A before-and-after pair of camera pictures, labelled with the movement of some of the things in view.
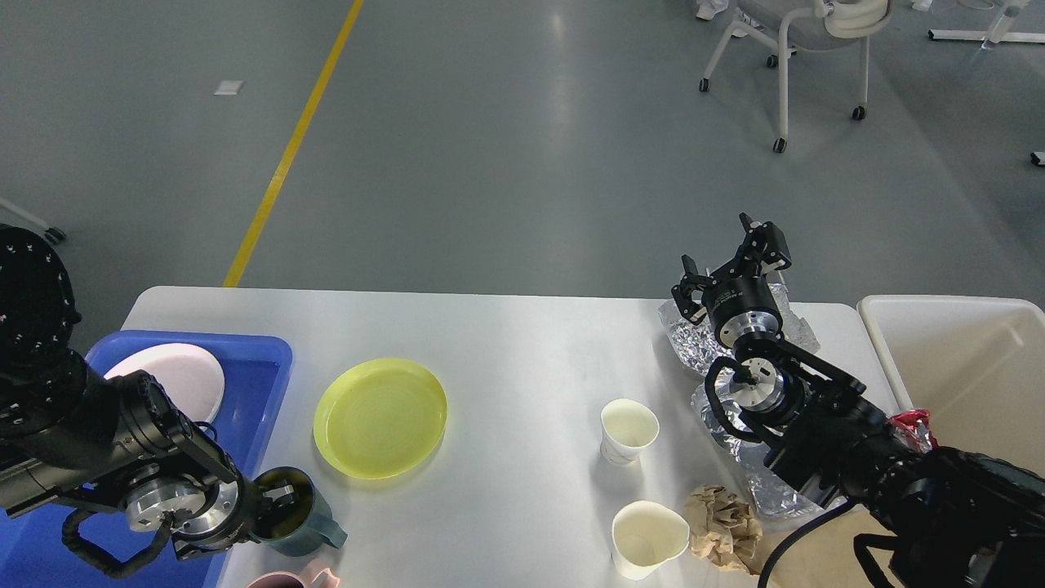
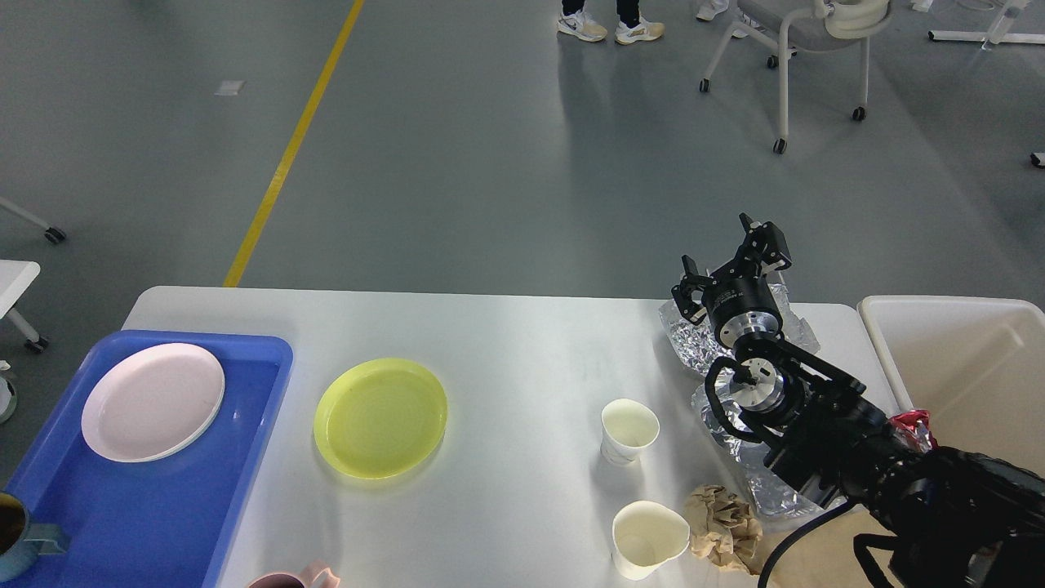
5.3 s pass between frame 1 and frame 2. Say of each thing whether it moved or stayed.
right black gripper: stayed
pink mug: stayed
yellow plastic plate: stayed
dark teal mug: moved
